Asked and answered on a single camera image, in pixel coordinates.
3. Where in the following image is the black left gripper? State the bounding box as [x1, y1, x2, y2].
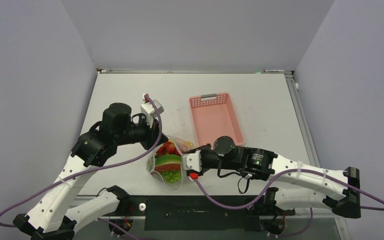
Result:
[114, 114, 168, 152]

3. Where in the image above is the red strawberry cluster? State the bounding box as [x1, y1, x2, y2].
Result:
[155, 140, 181, 158]

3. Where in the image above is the yellow lemon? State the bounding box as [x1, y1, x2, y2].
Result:
[179, 140, 194, 152]

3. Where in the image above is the pink plastic basket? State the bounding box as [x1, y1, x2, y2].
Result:
[188, 92, 244, 146]

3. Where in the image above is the clear zip top bag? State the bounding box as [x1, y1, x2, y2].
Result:
[146, 136, 194, 192]

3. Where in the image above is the green grape bunch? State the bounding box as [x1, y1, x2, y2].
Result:
[160, 170, 182, 184]

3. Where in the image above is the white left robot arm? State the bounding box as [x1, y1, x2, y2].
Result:
[13, 100, 167, 240]

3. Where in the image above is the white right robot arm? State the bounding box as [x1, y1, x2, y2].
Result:
[181, 136, 361, 219]

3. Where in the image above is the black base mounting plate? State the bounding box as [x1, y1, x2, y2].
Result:
[107, 194, 296, 233]

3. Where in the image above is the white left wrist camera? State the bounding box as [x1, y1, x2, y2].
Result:
[140, 98, 164, 127]

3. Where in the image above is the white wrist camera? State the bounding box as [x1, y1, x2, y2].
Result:
[140, 98, 164, 127]
[181, 150, 203, 181]

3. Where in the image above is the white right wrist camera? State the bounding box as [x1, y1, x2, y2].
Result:
[181, 150, 203, 181]

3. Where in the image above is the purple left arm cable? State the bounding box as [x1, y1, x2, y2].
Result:
[0, 93, 164, 229]

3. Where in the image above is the aluminium rail frame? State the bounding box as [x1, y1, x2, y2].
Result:
[263, 68, 352, 240]

